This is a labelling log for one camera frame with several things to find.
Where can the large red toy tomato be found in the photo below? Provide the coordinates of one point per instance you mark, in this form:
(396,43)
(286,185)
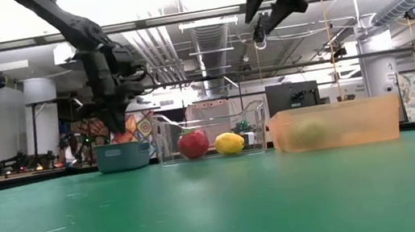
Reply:
(193,144)

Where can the clear plastic basket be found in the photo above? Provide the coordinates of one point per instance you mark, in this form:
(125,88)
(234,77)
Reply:
(259,125)

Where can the white ceiling air unit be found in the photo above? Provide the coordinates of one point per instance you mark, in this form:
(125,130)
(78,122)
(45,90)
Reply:
(60,53)

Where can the light green toy cucumber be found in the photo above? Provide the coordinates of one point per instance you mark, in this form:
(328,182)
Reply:
(309,134)

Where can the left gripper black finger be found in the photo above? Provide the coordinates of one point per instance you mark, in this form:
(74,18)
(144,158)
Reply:
(106,116)
(121,114)

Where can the yellow toy lemon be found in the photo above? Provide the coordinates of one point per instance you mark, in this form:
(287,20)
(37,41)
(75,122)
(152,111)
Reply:
(229,143)

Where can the person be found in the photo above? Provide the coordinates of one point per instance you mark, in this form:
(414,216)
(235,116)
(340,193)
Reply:
(70,153)

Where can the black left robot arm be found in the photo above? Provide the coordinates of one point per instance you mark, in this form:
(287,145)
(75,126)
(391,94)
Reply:
(68,25)

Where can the small box with blue light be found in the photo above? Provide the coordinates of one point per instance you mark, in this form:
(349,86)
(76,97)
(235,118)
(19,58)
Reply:
(249,138)

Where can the white ceiling light fixture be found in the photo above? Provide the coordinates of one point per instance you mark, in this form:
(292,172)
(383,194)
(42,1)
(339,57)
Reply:
(207,23)

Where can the orange patterned painting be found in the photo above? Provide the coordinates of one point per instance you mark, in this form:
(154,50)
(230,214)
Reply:
(91,128)

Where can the overhead light bar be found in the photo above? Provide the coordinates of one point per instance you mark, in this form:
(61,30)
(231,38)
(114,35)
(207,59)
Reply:
(177,17)

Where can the green table mat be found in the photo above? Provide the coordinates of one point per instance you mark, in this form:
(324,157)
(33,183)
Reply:
(221,211)

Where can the black aluminium table frame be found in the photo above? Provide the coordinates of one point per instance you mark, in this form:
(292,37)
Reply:
(17,182)

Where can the silver ceiling air duct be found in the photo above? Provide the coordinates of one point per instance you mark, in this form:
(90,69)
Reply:
(209,38)

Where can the black computer monitor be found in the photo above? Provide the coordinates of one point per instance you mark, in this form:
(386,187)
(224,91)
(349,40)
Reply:
(290,98)

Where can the translucent orange plastic bin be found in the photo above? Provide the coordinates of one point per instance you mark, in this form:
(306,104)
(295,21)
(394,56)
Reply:
(382,116)

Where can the small teal plastic basket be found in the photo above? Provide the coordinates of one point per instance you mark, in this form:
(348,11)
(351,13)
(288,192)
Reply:
(132,157)

